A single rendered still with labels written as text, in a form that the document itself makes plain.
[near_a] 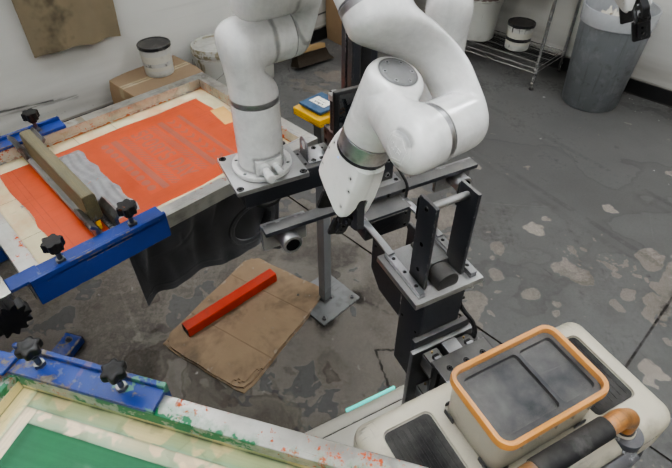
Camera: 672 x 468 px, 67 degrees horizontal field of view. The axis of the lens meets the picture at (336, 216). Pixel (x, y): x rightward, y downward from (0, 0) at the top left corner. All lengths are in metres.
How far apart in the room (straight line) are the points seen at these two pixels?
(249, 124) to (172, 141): 0.61
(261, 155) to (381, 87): 0.47
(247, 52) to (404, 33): 0.37
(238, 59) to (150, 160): 0.65
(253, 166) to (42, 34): 2.49
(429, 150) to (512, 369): 0.49
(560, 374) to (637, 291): 1.75
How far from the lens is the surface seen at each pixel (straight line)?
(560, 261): 2.67
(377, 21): 0.60
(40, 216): 1.43
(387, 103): 0.60
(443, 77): 0.67
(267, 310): 2.25
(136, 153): 1.55
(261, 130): 1.00
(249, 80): 0.95
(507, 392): 0.92
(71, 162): 1.58
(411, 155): 0.57
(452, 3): 1.11
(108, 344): 2.34
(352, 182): 0.70
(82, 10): 3.44
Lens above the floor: 1.77
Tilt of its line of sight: 41 degrees down
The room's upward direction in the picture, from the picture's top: straight up
